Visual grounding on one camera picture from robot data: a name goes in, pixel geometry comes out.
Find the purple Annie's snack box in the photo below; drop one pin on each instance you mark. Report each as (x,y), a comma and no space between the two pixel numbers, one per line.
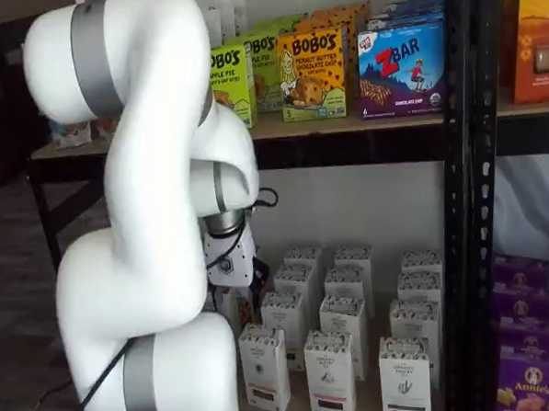
(522,308)
(532,336)
(529,398)
(519,273)

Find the yellow Bobo's peanut butter box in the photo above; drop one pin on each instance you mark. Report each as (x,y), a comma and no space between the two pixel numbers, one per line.
(309,78)
(344,16)

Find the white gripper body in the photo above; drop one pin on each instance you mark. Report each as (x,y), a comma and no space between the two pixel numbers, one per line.
(232,258)

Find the green Bobo's apple pie box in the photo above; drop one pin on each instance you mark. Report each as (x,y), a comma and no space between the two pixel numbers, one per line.
(284,24)
(230,88)
(267,76)

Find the black metal shelf rack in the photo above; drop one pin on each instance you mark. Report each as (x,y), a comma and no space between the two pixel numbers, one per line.
(478,225)
(450,224)

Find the orange snack box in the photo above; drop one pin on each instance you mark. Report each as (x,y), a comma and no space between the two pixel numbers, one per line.
(545,54)

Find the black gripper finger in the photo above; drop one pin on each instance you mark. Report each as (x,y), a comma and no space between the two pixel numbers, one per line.
(261,271)
(256,299)

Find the dark furniture piece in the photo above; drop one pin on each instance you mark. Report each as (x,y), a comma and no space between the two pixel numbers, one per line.
(2,131)

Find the white yellow granola box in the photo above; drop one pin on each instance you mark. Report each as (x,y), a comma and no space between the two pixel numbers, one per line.
(239,314)

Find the white tea box dark strip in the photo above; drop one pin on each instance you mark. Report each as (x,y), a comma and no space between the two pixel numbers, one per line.
(405,387)
(420,287)
(416,319)
(421,261)

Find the white tea box pink strip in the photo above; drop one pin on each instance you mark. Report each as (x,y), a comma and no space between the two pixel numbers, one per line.
(352,258)
(342,315)
(330,379)
(348,283)

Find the blue Zbar snack box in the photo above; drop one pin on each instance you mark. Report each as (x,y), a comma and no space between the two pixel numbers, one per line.
(401,74)
(404,10)

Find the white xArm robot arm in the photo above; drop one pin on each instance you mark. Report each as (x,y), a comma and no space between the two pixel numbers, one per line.
(143,162)

